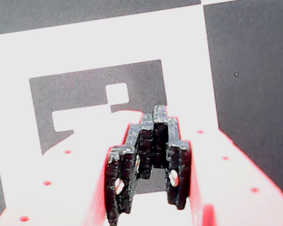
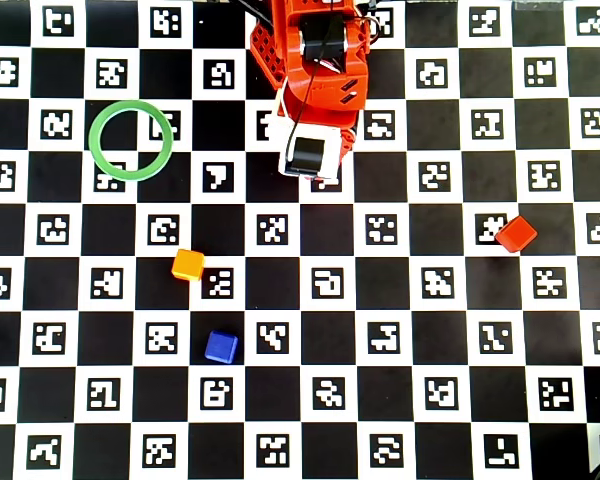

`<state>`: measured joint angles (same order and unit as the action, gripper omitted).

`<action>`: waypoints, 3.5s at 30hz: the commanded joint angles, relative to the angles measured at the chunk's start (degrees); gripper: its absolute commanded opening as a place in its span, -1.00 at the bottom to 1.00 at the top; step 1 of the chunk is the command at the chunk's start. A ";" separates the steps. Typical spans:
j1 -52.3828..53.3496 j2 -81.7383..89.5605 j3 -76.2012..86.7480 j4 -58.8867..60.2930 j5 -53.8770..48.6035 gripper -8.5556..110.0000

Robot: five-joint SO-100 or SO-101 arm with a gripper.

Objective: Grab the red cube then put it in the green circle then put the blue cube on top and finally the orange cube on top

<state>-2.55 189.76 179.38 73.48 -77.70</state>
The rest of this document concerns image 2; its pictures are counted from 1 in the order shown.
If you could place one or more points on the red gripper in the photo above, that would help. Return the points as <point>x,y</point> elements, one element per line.
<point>310,154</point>

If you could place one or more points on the red cube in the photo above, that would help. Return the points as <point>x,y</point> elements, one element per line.
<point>516,233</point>

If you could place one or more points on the blue cube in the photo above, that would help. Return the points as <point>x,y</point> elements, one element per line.
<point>221,346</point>

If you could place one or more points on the orange cube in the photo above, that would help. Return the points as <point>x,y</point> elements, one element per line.
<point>188,264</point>

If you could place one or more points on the black white marker board mat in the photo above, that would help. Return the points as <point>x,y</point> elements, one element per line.
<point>430,300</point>

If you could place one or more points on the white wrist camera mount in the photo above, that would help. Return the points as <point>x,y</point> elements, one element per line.
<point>332,150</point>

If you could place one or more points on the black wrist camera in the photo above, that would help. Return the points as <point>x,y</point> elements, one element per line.
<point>309,156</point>

